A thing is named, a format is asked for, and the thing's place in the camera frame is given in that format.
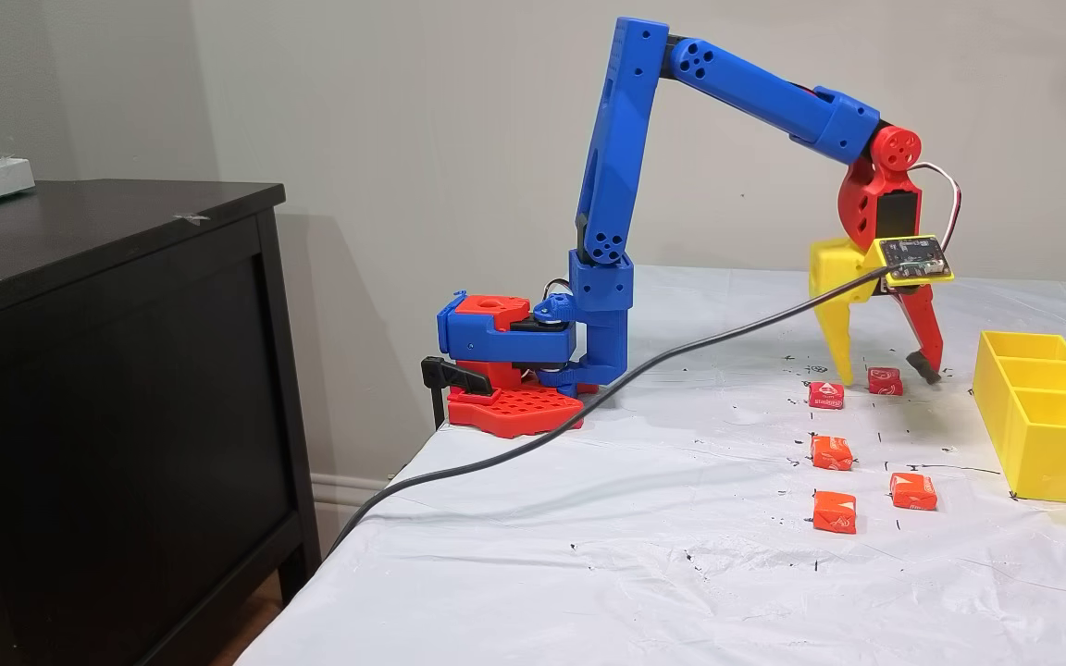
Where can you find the black table clamp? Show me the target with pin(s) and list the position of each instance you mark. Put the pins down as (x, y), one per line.
(454, 375)

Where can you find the orange candy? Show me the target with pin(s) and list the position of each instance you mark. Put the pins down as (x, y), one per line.
(835, 511)
(831, 452)
(913, 491)

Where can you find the white baseboard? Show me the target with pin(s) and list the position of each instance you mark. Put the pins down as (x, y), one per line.
(348, 488)

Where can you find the yellow three-compartment box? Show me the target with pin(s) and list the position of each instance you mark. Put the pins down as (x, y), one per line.
(1051, 435)

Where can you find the black wooden cabinet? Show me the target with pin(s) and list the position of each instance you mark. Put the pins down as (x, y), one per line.
(126, 370)

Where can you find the red candy circle logo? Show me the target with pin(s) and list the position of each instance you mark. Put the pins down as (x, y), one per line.
(885, 380)

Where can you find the white plastic table cover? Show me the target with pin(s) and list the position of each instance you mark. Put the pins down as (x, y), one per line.
(681, 592)

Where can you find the camera board on yellow mount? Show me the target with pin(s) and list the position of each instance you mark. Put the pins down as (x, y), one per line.
(912, 257)

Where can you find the red candy drop logo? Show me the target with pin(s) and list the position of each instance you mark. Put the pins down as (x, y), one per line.
(826, 395)

